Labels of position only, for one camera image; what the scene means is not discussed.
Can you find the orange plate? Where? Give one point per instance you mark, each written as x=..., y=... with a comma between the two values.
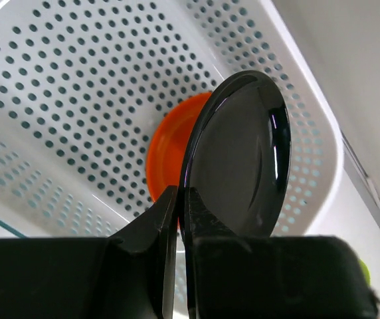
x=168, y=144

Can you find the black plate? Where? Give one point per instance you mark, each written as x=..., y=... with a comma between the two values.
x=237, y=159

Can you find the white perforated plastic basket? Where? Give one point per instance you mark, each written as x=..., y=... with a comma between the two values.
x=83, y=84

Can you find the green plate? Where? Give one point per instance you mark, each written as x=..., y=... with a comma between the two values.
x=365, y=271

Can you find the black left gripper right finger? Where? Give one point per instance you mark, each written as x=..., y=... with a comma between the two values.
x=232, y=276

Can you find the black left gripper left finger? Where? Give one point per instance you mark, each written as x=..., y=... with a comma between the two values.
x=127, y=275

